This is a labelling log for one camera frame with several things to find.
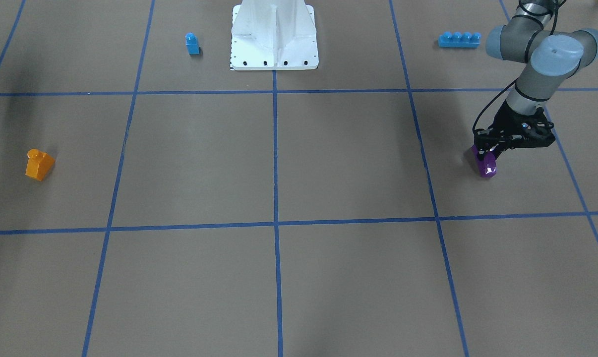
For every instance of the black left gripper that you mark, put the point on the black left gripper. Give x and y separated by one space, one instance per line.
505 120

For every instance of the purple trapezoid block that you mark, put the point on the purple trapezoid block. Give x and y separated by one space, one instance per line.
487 166

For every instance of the orange trapezoid block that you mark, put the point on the orange trapezoid block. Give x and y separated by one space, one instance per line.
39 164

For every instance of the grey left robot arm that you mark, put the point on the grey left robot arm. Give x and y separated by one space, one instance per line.
550 57

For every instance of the long blue studded block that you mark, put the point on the long blue studded block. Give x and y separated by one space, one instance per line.
459 40

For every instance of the small blue block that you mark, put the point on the small blue block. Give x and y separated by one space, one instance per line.
192 44

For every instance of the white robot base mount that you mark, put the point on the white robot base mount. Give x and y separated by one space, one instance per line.
273 35

